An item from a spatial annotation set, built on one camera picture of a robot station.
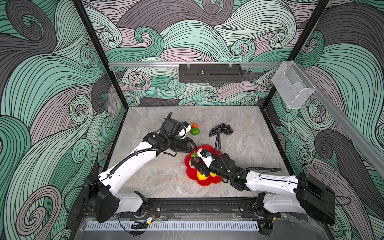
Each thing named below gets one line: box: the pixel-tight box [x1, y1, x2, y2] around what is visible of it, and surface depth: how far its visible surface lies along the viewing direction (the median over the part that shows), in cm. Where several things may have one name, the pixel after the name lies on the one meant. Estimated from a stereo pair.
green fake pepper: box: [190, 127, 201, 136], surface depth 103 cm
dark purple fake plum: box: [191, 151, 203, 165], surface depth 74 cm
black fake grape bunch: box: [209, 122, 235, 137], surface depth 105 cm
